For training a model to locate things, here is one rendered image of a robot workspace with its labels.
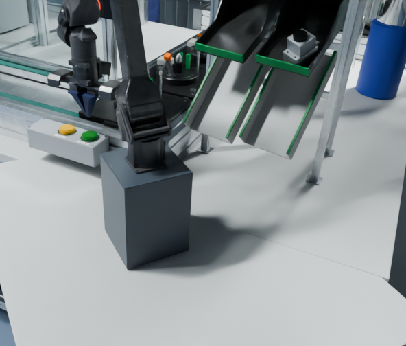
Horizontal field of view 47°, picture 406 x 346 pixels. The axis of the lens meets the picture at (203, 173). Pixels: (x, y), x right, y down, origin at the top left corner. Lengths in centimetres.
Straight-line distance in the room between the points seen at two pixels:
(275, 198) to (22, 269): 62
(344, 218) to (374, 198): 14
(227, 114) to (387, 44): 84
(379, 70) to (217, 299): 121
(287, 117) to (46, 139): 61
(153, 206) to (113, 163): 12
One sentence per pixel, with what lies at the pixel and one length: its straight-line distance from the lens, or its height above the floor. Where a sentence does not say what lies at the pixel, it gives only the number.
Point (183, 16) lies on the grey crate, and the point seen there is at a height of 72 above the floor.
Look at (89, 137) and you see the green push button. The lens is 121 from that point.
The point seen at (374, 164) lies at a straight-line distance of 146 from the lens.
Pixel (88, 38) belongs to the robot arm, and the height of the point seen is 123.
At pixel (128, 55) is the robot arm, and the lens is 87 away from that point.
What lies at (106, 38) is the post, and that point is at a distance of 154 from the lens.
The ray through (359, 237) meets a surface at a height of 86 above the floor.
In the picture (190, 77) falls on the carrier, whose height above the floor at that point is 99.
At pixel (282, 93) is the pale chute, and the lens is 120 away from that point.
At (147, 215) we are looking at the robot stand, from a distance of 91.
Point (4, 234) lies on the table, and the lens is 112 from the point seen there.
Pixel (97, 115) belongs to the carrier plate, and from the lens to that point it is 133.
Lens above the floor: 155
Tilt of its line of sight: 33 degrees down
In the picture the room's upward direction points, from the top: 4 degrees clockwise
